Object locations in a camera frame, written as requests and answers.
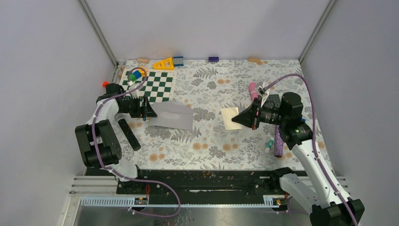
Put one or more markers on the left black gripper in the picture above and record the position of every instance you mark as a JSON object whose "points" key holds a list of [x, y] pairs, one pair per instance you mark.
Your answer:
{"points": [[139, 111]]}

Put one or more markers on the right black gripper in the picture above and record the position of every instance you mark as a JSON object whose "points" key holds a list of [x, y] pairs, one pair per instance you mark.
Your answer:
{"points": [[249, 117]]}

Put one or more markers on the green white glue stick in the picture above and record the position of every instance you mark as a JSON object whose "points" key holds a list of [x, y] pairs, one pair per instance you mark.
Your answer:
{"points": [[269, 145]]}

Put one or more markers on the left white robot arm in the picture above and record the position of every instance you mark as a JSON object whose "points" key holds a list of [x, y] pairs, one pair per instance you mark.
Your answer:
{"points": [[98, 143]]}

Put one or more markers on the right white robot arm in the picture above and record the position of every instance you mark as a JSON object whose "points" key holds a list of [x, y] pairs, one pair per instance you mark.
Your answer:
{"points": [[327, 203]]}

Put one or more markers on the green white chessboard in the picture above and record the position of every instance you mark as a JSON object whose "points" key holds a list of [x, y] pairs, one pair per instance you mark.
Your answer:
{"points": [[159, 86]]}

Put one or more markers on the black grey microphone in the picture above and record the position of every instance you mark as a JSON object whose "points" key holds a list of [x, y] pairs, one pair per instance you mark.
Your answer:
{"points": [[127, 132]]}

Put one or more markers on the pink marker pen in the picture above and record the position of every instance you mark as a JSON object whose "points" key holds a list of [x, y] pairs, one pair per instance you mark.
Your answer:
{"points": [[253, 90]]}

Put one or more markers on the dark grey lego baseplate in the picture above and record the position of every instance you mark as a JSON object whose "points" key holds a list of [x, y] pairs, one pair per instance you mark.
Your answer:
{"points": [[273, 101]]}

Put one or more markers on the green cube block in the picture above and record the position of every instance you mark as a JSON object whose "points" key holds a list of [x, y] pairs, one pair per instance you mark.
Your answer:
{"points": [[131, 78]]}

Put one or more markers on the blue cube block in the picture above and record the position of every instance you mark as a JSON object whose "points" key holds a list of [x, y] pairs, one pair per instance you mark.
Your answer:
{"points": [[136, 75]]}

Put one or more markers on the floral patterned table mat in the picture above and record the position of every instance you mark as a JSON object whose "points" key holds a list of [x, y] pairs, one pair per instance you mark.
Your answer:
{"points": [[207, 88]]}

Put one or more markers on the purple glitter microphone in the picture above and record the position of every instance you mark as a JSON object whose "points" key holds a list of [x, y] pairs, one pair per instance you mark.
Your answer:
{"points": [[278, 144]]}

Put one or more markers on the yellow triangle toy block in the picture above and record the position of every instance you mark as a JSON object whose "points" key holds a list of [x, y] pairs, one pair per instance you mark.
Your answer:
{"points": [[166, 64]]}

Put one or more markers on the left wooden cylinder peg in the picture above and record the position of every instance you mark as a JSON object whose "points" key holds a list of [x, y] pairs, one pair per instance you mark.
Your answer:
{"points": [[142, 60]]}

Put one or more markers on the wooden cylinder peg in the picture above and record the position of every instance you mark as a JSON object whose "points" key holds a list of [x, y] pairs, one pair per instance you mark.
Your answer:
{"points": [[255, 60], [142, 60]]}

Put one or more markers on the red cylinder block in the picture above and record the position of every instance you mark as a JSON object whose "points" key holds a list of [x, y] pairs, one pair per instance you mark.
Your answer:
{"points": [[105, 83]]}

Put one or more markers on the right wooden cylinder peg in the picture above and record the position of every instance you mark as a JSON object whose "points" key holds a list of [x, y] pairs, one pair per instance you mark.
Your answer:
{"points": [[255, 60]]}

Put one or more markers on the dark blue lego brick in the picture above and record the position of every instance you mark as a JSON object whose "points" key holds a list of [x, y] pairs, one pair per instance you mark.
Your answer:
{"points": [[213, 59]]}

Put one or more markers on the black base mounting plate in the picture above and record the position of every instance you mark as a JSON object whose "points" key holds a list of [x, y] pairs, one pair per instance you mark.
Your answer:
{"points": [[202, 187]]}

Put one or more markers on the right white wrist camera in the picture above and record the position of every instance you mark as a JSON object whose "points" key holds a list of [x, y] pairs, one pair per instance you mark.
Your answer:
{"points": [[260, 87]]}

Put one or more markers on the orange ring toy block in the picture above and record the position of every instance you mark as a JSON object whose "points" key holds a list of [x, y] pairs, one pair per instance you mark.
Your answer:
{"points": [[143, 71]]}

